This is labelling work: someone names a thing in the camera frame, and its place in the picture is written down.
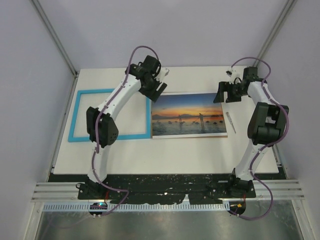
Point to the aluminium rail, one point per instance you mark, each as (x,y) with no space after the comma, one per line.
(286,189)

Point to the small screwdriver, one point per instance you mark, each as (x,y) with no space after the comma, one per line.
(230,121)

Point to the sunset photo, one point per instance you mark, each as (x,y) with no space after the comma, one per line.
(187,115)

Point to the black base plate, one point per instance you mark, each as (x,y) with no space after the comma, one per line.
(163,189)

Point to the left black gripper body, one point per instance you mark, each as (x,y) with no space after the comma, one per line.
(149,90)

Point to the aluminium post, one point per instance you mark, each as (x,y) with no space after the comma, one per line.
(279,22)
(36,4)

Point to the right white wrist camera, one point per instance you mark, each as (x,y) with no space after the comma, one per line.
(233,75)

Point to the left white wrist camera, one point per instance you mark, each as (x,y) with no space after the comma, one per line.
(163,72)

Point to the right aluminium post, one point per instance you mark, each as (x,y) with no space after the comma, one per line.
(279,22)

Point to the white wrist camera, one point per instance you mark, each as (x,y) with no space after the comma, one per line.
(233,75)
(163,72)

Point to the perforated cable duct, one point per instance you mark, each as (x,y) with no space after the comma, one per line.
(91,207)

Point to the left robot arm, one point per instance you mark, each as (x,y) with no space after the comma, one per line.
(144,77)

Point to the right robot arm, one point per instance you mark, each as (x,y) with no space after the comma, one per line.
(266,127)

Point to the blue picture frame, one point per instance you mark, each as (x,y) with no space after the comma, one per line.
(133,121)

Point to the left aluminium post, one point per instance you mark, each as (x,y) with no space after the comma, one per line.
(36,4)

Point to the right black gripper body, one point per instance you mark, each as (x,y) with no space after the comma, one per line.
(234,92)

